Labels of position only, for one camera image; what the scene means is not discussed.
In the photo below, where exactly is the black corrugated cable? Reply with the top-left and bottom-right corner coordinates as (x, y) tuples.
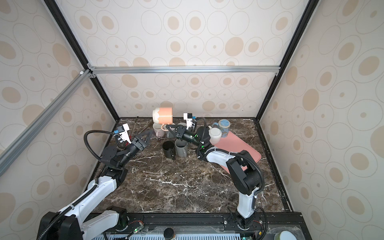
(83, 129), (116, 163)
(193, 116), (266, 196)

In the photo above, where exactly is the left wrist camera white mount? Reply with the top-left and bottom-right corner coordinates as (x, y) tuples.
(114, 124), (132, 146)

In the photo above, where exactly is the diagonal aluminium rail left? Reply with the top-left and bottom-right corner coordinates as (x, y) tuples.
(1, 70), (91, 175)

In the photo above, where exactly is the black corrugated cable left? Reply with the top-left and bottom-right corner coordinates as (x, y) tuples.
(83, 129), (116, 163)

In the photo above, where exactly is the pale pink mug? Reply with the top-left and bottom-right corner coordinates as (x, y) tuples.
(153, 123), (165, 138)

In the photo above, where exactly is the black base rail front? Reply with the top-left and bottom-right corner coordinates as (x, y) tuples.
(81, 211), (311, 240)

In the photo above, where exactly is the white ribbed mug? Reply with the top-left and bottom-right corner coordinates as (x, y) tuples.
(209, 128), (222, 145)

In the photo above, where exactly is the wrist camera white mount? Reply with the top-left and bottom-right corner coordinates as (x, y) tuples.
(183, 113), (195, 131)
(114, 124), (132, 146)

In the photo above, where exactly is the horizontal aluminium rail back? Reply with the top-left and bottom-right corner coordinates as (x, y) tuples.
(90, 65), (280, 74)

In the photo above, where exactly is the black corrugated cable right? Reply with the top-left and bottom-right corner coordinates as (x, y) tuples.
(193, 116), (266, 196)

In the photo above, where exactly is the black mug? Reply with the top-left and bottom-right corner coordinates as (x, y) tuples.
(162, 141), (176, 161)

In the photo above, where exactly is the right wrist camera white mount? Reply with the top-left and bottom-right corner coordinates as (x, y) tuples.
(183, 113), (195, 131)

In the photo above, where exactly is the cream and salmon mug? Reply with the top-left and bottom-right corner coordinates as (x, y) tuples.
(152, 108), (173, 131)

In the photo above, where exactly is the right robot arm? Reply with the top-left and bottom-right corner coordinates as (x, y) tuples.
(165, 125), (265, 230)

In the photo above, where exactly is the pink plastic tray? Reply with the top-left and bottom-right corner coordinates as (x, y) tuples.
(215, 131), (262, 163)

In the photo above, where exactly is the blue butterfly mug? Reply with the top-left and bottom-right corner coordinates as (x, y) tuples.
(212, 119), (231, 138)

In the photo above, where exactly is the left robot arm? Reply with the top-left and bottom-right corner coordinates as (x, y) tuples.
(37, 130), (154, 240)

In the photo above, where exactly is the dark grey mug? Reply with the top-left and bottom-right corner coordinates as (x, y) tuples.
(175, 140), (188, 158)

